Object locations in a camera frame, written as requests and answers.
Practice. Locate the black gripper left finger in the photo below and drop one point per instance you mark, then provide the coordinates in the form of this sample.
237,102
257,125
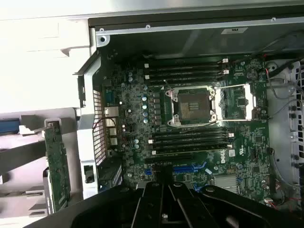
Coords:
147,206

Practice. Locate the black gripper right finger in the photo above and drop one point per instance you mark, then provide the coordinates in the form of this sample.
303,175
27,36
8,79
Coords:
187,206

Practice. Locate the small blue board connector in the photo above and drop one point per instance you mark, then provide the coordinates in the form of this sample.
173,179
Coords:
147,172

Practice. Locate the blue expansion slot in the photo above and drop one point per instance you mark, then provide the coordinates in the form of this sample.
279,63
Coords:
185,169

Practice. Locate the silver chipset heat sink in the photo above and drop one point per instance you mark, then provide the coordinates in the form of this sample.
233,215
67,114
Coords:
225,184

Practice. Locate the blue-topped silver capacitor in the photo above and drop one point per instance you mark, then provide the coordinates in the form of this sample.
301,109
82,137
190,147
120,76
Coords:
136,146
145,107
136,141
145,120
145,98
145,114

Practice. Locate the green motherboard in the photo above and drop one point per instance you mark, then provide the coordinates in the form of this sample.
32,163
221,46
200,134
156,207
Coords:
133,133

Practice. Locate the grey metal PC case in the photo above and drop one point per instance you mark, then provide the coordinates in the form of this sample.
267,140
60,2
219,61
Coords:
86,133

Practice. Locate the CPU socket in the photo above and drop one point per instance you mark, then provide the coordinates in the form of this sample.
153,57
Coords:
193,104

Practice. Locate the grey perforated metal cage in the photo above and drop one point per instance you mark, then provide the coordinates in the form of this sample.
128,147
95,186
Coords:
280,142

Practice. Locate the silver socket cover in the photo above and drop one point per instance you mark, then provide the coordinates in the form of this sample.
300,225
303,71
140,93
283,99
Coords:
249,99

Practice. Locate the white parts rack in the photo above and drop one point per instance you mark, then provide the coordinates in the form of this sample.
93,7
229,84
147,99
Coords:
14,190

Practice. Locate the blue plastic block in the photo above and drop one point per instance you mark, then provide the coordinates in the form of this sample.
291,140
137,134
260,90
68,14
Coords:
9,127

